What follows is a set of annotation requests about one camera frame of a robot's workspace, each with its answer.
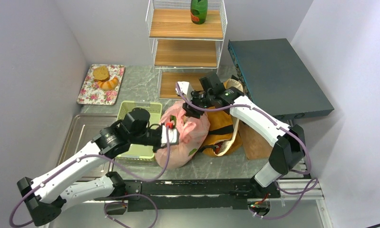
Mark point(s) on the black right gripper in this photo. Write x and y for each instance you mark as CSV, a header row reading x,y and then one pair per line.
x,y
191,110

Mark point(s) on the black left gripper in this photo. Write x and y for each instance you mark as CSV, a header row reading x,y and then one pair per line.
x,y
160,138

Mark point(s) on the brown paper grocery bag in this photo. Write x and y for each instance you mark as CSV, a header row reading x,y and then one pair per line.
x,y
223,138

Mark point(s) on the pink plastic bag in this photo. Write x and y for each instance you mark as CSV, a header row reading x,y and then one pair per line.
x,y
192,133

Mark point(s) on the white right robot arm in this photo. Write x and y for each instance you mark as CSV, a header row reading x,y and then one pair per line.
x,y
287,142

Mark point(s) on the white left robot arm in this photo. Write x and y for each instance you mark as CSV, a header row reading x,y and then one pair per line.
x,y
48,195

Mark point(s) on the grey metal equipment box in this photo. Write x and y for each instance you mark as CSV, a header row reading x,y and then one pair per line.
x,y
276,79

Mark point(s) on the wooden board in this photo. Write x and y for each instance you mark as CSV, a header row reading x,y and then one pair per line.
x,y
255,146

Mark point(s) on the croissant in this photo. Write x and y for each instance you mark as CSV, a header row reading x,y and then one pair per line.
x,y
108,85

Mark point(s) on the metal baking tray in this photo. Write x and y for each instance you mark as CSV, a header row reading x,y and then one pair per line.
x,y
82,129

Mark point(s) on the floral tray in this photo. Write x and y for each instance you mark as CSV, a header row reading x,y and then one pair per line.
x,y
91,94

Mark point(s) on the brown bread slice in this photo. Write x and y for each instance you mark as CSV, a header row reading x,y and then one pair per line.
x,y
101,73

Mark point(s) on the green glass bottle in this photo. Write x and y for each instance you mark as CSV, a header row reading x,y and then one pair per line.
x,y
198,11

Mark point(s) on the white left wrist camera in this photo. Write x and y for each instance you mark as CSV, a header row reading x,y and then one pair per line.
x,y
172,133

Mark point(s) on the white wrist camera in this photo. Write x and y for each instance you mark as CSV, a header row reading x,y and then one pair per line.
x,y
184,88
172,133

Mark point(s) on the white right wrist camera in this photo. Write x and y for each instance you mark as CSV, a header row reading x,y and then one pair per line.
x,y
184,88

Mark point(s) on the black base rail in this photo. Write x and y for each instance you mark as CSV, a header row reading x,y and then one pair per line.
x,y
192,194

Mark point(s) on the white wire wooden shelf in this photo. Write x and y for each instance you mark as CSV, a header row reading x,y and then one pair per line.
x,y
182,50

